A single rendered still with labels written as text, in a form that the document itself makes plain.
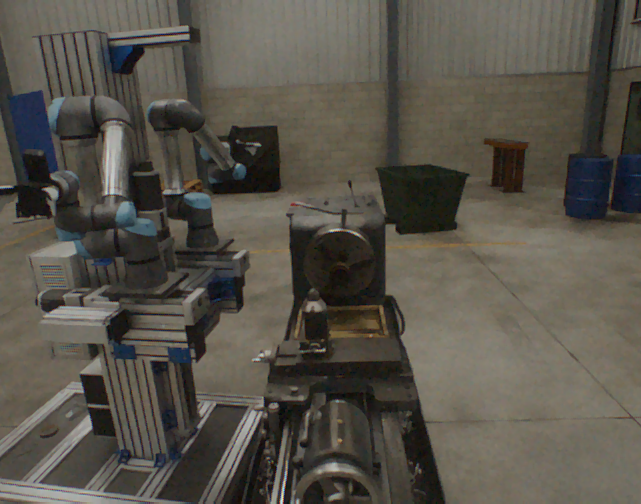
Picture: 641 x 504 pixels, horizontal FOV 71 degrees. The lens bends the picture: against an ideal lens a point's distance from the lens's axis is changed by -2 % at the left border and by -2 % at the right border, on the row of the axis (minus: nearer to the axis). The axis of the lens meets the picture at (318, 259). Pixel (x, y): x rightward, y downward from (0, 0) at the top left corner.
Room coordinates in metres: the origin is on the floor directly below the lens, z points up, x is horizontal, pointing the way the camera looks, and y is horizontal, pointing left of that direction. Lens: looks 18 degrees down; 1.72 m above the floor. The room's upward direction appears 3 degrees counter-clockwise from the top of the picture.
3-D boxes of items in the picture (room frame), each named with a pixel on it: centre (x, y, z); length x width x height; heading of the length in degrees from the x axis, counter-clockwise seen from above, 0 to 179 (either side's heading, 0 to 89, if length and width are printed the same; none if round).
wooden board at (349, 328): (1.70, -0.08, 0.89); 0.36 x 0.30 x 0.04; 86
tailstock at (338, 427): (0.74, -0.02, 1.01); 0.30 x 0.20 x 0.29; 176
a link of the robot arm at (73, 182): (1.28, 0.71, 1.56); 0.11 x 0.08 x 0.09; 10
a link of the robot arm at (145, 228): (1.56, 0.63, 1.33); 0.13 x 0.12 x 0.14; 100
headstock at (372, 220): (2.34, -0.10, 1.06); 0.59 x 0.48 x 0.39; 176
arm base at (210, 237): (2.04, 0.53, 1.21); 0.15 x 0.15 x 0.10
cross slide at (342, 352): (1.34, -0.04, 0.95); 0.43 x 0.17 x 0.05; 86
